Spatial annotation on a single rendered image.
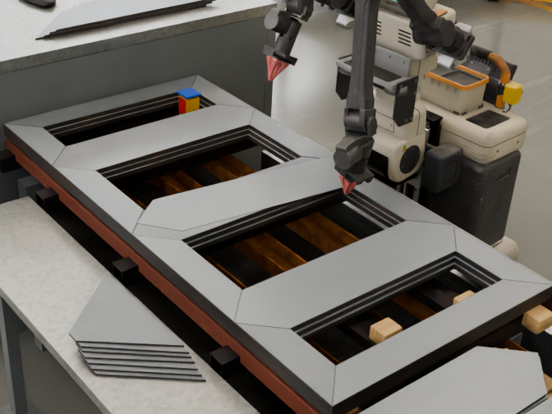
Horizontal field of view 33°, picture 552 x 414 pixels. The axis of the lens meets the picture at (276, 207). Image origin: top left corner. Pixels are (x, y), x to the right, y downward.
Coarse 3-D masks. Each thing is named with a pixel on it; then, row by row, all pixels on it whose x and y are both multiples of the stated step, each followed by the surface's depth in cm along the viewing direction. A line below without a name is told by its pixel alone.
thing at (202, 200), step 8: (184, 192) 259; (192, 192) 259; (200, 192) 259; (208, 192) 259; (192, 200) 255; (200, 200) 255; (208, 200) 255; (216, 200) 256; (200, 208) 252; (208, 208) 252; (216, 208) 252; (224, 208) 252; (208, 216) 248; (216, 216) 249; (224, 216) 249; (232, 216) 249
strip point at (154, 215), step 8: (152, 200) 254; (152, 208) 250; (160, 208) 251; (144, 216) 247; (152, 216) 247; (160, 216) 247; (168, 216) 247; (144, 224) 243; (152, 224) 243; (160, 224) 244; (168, 224) 244; (176, 224) 244
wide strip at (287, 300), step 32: (416, 224) 250; (448, 224) 251; (352, 256) 235; (384, 256) 236; (416, 256) 237; (256, 288) 221; (288, 288) 222; (320, 288) 223; (352, 288) 223; (256, 320) 211; (288, 320) 211
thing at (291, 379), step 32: (64, 128) 293; (160, 160) 280; (288, 160) 284; (352, 192) 266; (224, 224) 246; (256, 224) 252; (384, 224) 257; (448, 256) 239; (192, 288) 221; (384, 288) 226; (224, 320) 213; (320, 320) 214; (256, 352) 206; (448, 352) 210; (288, 384) 199; (384, 384) 198
